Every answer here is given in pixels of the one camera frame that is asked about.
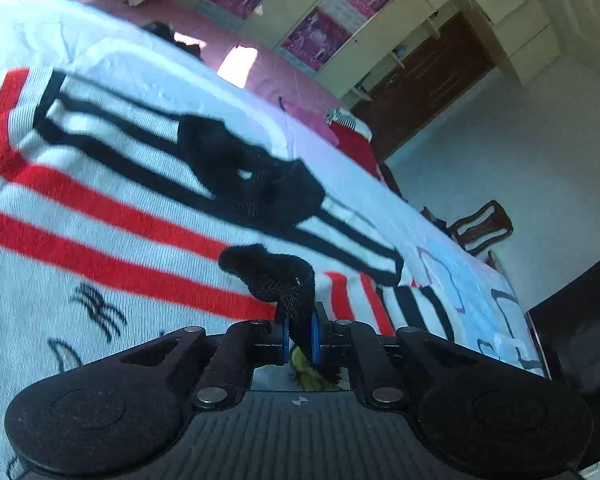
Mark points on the striped knit sweater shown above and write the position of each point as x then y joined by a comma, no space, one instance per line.
114,214

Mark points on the dark wooden door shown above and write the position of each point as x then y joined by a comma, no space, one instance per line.
431,78

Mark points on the dark wooden chair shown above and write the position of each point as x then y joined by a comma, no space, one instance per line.
477,232

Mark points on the black clothes pile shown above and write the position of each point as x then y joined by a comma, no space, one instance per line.
166,33

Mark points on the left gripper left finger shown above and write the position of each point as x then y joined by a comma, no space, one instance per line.
211,372

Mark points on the red folded garment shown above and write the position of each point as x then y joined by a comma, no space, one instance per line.
357,148

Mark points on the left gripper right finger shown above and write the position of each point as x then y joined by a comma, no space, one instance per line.
385,371

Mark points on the pink bed cover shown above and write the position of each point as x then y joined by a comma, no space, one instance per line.
270,76

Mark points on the light blue patterned bedsheet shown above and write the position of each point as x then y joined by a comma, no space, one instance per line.
83,42

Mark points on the black white striped garment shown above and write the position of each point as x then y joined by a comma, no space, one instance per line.
343,117

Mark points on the cream wardrobe with posters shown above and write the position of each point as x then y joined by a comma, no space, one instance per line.
338,43

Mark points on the dark side table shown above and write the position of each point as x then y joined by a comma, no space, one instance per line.
567,327

